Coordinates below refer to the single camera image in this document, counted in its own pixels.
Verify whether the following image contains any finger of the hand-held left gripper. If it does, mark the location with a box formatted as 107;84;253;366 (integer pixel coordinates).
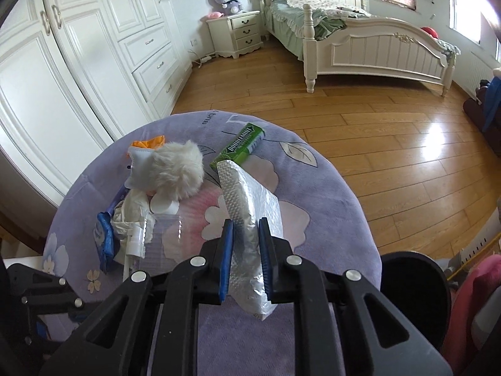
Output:
8;262;85;316
21;317;71;355

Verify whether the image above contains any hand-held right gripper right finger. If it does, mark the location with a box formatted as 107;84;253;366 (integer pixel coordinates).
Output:
257;217;455;376

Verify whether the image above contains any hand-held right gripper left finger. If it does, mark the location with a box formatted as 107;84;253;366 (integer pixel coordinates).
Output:
37;219;235;376

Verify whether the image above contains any silver foil packet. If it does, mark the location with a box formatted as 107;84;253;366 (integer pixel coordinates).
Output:
217;160;284;322

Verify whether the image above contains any clear plastic container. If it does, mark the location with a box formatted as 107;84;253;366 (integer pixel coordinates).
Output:
127;213;184;275

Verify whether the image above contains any blue snack packet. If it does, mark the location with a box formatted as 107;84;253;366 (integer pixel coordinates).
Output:
96;211;120;273

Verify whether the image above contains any white plastic tube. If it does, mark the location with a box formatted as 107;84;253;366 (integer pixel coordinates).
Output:
123;223;147;283

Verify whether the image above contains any white fluffy ball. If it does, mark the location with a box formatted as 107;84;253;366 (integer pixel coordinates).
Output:
151;139;204;200

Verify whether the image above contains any white plastic bag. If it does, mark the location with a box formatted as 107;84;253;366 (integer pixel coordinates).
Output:
111;186;157;243

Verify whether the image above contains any green gum pack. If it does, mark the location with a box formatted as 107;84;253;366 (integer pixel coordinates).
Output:
209;123;267;170

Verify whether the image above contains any orange wrapper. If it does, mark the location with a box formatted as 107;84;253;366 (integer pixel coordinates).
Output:
131;135;165;151

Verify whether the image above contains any round table with purple cloth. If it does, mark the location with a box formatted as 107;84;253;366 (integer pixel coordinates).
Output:
41;110;383;376

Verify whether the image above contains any white wardrobe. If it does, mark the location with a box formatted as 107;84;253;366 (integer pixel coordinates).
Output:
0;0;192;239

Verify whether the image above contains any pink cloth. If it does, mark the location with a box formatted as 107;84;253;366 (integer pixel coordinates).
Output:
442;254;501;376

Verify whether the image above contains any cream nightstand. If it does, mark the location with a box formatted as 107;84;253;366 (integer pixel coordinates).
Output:
206;10;265;60

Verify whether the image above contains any green ruffled bedspread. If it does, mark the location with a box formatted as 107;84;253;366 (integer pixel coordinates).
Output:
264;0;349;48

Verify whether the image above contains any cream wooden bed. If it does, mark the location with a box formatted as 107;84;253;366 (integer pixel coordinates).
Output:
254;0;462;97

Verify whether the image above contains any brown armchair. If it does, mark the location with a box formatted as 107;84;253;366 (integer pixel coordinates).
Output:
463;80;501;142

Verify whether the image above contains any blue cloth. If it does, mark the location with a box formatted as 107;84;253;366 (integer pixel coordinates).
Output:
481;82;501;134

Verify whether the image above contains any white metal frame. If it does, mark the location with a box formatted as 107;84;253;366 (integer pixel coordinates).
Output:
444;204;501;279

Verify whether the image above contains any white wall radiator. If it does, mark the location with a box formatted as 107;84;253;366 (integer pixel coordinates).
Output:
456;51;499;100

